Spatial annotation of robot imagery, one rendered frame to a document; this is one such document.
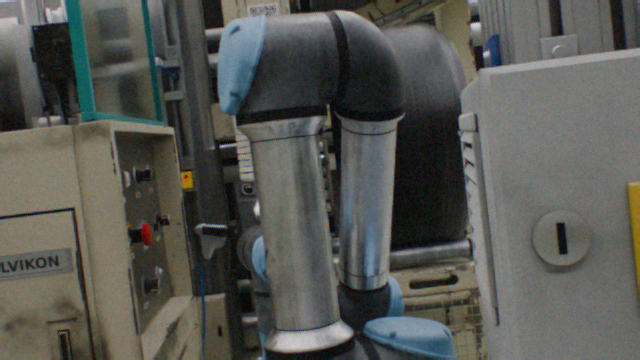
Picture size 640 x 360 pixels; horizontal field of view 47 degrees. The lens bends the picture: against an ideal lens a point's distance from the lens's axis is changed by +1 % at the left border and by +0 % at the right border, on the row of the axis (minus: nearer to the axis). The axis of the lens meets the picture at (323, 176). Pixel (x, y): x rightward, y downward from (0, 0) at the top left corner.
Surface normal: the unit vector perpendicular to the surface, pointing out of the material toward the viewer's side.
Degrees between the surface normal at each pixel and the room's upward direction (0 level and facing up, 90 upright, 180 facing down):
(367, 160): 111
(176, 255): 90
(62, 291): 90
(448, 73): 63
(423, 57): 52
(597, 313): 90
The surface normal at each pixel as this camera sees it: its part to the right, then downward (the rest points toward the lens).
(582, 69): -0.13, 0.07
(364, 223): -0.11, 0.41
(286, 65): 0.31, 0.01
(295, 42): 0.27, -0.25
